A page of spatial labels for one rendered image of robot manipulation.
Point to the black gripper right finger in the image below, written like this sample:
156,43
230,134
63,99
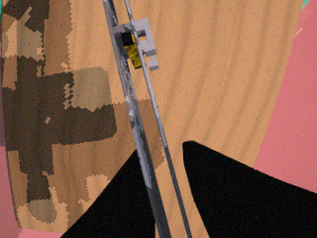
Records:
235,201

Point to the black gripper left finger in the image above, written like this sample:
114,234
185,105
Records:
122,210

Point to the light brown wooden board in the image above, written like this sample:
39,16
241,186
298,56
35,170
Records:
66,125

